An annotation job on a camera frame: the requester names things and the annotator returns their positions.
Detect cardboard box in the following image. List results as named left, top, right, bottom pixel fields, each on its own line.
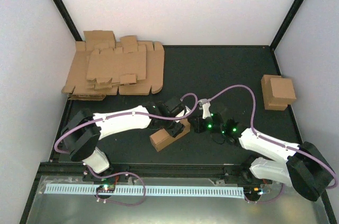
left=261, top=75, right=288, bottom=111
left=149, top=119, right=191, bottom=152
left=269, top=78, right=297, bottom=105

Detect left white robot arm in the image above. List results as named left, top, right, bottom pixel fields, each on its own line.
left=61, top=97, right=190, bottom=181

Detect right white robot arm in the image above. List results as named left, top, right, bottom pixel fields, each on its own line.
left=188, top=110, right=338, bottom=201

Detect right controller circuit board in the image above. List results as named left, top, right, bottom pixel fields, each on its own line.
left=244, top=186, right=267, bottom=196

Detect controller circuit board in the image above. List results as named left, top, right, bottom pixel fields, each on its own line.
left=96, top=184, right=115, bottom=193
left=244, top=186, right=267, bottom=196

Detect left controller circuit board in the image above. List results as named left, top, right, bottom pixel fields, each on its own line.
left=96, top=184, right=115, bottom=193

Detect stack of flat cardboard blanks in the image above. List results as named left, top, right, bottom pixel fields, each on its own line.
left=61, top=30, right=165, bottom=101

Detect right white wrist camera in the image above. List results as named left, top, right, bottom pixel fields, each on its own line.
left=198, top=98, right=212, bottom=119

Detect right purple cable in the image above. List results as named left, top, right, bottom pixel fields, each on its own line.
left=200, top=84, right=336, bottom=204

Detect light blue slotted cable duct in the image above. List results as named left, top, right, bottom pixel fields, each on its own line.
left=44, top=184, right=245, bottom=199

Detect left black frame post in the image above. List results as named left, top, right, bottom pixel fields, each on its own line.
left=52, top=0, right=83, bottom=41

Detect black frame post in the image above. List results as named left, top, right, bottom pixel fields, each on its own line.
left=52, top=0, right=83, bottom=41
left=270, top=0, right=304, bottom=51

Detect right black frame post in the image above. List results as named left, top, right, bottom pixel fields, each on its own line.
left=270, top=0, right=304, bottom=51

